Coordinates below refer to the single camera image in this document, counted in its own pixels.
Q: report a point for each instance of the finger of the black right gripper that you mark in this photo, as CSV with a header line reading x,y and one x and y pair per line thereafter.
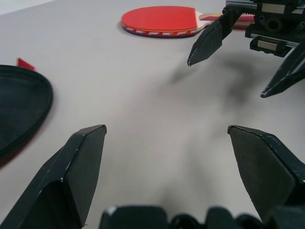
x,y
212,43
288,74

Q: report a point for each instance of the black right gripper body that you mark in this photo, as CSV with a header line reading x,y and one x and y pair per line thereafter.
x,y
274,26

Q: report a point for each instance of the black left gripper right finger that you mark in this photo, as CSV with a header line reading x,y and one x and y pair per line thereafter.
x,y
267,167

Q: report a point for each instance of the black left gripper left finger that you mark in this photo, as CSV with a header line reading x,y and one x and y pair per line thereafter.
x,y
59,181

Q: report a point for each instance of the red table tennis paddle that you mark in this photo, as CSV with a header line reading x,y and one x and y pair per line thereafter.
x,y
157,19

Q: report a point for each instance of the black and red paddle case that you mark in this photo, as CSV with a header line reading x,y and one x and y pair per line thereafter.
x,y
21,105

